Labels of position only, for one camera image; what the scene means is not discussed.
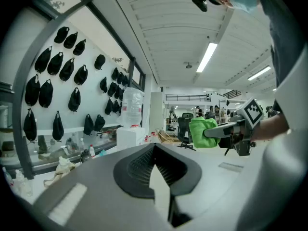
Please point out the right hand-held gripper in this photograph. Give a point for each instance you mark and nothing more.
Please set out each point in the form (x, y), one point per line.
(252, 113)

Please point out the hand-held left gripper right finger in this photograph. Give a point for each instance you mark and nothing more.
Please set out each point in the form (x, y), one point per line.
(207, 172)

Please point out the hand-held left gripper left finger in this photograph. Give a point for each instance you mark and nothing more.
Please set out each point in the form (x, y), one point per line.
(96, 177)

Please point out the green wiping cloth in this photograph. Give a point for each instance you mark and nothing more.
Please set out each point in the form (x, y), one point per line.
(198, 131)

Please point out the person's right forearm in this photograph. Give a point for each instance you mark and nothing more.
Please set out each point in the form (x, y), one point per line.
(269, 126)

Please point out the dark smoked jug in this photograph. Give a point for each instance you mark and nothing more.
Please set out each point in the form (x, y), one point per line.
(86, 156)

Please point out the metal floor grate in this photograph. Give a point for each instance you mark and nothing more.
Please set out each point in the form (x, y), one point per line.
(231, 167)

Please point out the blue mesh sponge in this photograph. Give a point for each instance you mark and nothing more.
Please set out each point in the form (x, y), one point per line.
(102, 152)

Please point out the white bottle with red cap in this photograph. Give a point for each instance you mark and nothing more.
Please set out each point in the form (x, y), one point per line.
(92, 151)

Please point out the black office chair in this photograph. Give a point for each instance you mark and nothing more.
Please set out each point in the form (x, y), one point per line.
(184, 126)

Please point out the beige cloth bag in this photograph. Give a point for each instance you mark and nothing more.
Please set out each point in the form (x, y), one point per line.
(61, 171)

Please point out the black balcony railing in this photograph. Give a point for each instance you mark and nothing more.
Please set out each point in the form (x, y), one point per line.
(187, 97)

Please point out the tall white cabinet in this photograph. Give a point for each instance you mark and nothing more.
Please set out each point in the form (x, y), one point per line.
(157, 112)

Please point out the clear plastic bottle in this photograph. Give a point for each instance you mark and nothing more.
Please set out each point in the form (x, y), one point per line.
(24, 184)

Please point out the long ceiling light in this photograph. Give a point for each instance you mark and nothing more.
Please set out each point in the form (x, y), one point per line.
(206, 57)
(259, 73)

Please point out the clear plastic bag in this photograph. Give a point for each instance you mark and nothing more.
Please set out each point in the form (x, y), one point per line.
(132, 105)

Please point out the group of black caps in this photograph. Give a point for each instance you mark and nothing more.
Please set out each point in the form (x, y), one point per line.
(45, 93)

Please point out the person's dark shirt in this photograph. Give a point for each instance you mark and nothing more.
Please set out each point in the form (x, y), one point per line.
(284, 32)

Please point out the metal partition frame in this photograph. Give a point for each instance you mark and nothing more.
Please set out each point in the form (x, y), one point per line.
(20, 93)

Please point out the black head camera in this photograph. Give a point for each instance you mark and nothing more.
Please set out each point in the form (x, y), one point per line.
(199, 1)

